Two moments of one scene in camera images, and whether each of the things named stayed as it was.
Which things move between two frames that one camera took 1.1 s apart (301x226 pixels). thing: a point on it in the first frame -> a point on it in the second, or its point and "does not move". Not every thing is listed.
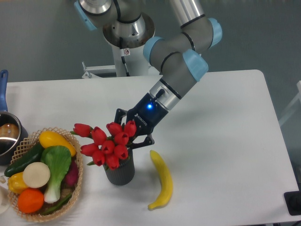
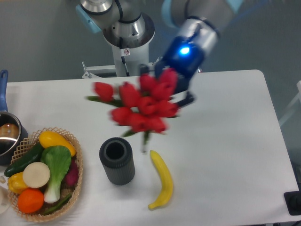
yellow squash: (48, 138) does not move
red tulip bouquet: (108, 149) -> (143, 108)
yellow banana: (166, 181) does not move
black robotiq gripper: (146, 114) -> (185, 56)
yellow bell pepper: (16, 182) does not move
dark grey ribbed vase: (124, 174) does not move
